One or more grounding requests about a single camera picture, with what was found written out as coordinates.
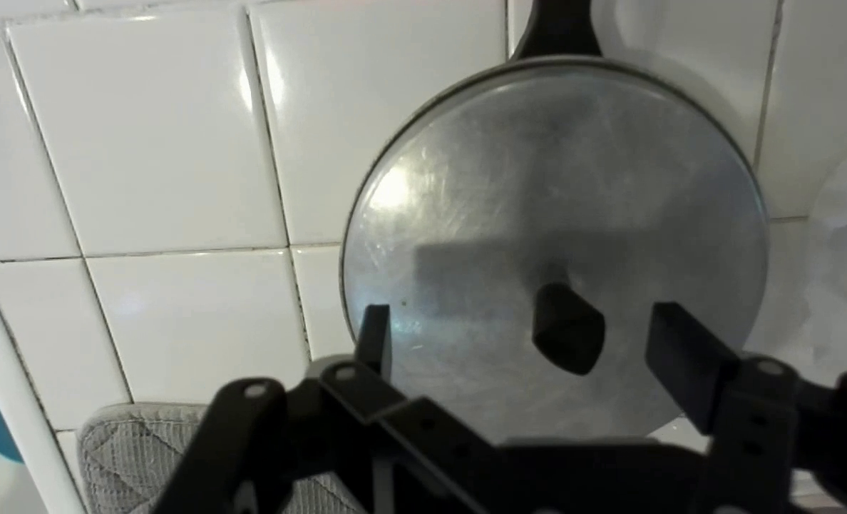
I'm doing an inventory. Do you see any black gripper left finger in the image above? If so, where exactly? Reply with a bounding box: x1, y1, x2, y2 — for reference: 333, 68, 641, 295
152, 303, 464, 514

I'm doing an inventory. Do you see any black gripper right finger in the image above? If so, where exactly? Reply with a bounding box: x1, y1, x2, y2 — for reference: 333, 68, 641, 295
644, 300, 847, 514

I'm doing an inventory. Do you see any metal pot lid black knob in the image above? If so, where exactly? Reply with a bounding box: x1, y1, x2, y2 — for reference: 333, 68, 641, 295
337, 53, 772, 452

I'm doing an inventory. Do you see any grey mat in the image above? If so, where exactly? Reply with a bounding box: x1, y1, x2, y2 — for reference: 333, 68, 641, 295
74, 396, 373, 514

